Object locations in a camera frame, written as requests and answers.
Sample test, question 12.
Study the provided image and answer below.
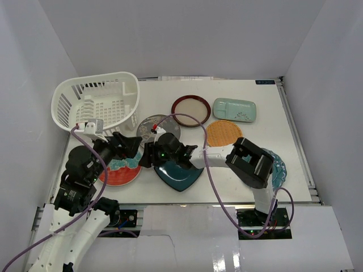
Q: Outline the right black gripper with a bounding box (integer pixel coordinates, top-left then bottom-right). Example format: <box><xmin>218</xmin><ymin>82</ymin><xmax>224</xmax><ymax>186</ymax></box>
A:
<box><xmin>139</xmin><ymin>141</ymin><xmax>178</xmax><ymax>168</ymax></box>

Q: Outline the red and teal floral plate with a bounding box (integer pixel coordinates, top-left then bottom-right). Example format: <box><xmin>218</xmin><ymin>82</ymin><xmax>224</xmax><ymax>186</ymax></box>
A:
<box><xmin>107</xmin><ymin>152</ymin><xmax>142</xmax><ymax>187</ymax></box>

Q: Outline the grey reindeer plate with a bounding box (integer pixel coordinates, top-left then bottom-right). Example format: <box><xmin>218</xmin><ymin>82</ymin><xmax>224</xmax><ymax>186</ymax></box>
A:
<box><xmin>137</xmin><ymin>114</ymin><xmax>181</xmax><ymax>148</ymax></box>

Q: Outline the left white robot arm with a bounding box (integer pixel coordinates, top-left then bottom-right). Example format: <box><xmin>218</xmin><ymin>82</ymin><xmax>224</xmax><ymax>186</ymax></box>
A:
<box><xmin>30</xmin><ymin>132</ymin><xmax>142</xmax><ymax>271</ymax></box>

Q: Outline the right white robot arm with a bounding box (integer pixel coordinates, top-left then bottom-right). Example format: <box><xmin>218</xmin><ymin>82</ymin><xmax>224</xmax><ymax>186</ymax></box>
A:
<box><xmin>139</xmin><ymin>132</ymin><xmax>277</xmax><ymax>226</ymax></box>

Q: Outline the white plastic dish bin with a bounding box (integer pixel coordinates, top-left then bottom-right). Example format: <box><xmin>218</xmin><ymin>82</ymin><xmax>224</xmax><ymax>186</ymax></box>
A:
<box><xmin>51</xmin><ymin>72</ymin><xmax>141</xmax><ymax>136</ymax></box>

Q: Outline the dark teal square plate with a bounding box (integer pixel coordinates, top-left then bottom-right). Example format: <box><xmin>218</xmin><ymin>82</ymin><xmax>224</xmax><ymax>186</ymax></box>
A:
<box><xmin>154</xmin><ymin>161</ymin><xmax>204</xmax><ymax>192</ymax></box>

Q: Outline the orange woven round plate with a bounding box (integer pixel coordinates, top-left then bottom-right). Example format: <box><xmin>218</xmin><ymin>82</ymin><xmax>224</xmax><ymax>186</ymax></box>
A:
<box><xmin>206</xmin><ymin>120</ymin><xmax>243</xmax><ymax>147</ymax></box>

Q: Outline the dark red rimmed round plate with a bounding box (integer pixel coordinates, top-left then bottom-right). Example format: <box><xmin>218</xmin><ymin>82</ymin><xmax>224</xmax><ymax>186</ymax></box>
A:
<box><xmin>171</xmin><ymin>95</ymin><xmax>211</xmax><ymax>128</ymax></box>

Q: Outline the light green rectangular plate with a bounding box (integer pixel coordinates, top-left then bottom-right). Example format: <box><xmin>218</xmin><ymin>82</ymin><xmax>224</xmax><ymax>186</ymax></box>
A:
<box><xmin>213</xmin><ymin>98</ymin><xmax>257</xmax><ymax>123</ymax></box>

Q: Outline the teal scalloped round plate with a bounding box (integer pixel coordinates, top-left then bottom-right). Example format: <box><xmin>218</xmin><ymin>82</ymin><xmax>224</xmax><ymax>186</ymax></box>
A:
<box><xmin>263</xmin><ymin>148</ymin><xmax>288</xmax><ymax>190</ymax></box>

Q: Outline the blue label sticker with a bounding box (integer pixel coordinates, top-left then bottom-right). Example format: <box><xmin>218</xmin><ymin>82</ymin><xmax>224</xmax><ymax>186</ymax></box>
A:
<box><xmin>255</xmin><ymin>80</ymin><xmax>276</xmax><ymax>85</ymax></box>

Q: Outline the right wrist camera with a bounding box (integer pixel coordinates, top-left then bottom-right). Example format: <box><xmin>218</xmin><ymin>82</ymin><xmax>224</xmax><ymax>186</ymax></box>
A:
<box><xmin>151</xmin><ymin>124</ymin><xmax>166</xmax><ymax>137</ymax></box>

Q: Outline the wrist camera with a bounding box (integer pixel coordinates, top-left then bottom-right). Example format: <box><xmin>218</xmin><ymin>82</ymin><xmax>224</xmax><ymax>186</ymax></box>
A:
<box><xmin>151</xmin><ymin>124</ymin><xmax>166</xmax><ymax>137</ymax></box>
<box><xmin>77</xmin><ymin>118</ymin><xmax>106</xmax><ymax>141</ymax></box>

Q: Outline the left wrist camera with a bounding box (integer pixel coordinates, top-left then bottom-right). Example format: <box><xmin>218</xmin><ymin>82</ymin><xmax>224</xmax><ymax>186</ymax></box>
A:
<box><xmin>77</xmin><ymin>118</ymin><xmax>106</xmax><ymax>141</ymax></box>

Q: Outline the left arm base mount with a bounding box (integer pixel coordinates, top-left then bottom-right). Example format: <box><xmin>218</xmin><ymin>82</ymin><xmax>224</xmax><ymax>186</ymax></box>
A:
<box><xmin>99</xmin><ymin>209</ymin><xmax>143</xmax><ymax>238</ymax></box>

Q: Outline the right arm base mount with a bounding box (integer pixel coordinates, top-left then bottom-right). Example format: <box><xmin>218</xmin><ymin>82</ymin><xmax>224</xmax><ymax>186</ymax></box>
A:
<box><xmin>237</xmin><ymin>207</ymin><xmax>292</xmax><ymax>240</ymax></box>

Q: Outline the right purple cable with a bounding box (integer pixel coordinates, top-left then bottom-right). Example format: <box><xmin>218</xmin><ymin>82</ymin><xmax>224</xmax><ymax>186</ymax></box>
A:
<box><xmin>154</xmin><ymin>113</ymin><xmax>296</xmax><ymax>236</ymax></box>

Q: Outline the purple cable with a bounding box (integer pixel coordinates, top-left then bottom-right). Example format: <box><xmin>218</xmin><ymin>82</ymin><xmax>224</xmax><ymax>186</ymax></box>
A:
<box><xmin>1</xmin><ymin>124</ymin><xmax>138</xmax><ymax>272</ymax></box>
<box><xmin>154</xmin><ymin>113</ymin><xmax>296</xmax><ymax>236</ymax></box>

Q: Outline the aluminium frame rail right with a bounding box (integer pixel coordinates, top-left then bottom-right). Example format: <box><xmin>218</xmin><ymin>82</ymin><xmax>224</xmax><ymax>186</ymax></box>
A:
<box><xmin>276</xmin><ymin>76</ymin><xmax>324</xmax><ymax>205</ymax></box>

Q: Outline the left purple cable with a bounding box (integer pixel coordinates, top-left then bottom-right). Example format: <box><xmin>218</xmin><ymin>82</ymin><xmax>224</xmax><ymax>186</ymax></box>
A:
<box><xmin>1</xmin><ymin>124</ymin><xmax>138</xmax><ymax>272</ymax></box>

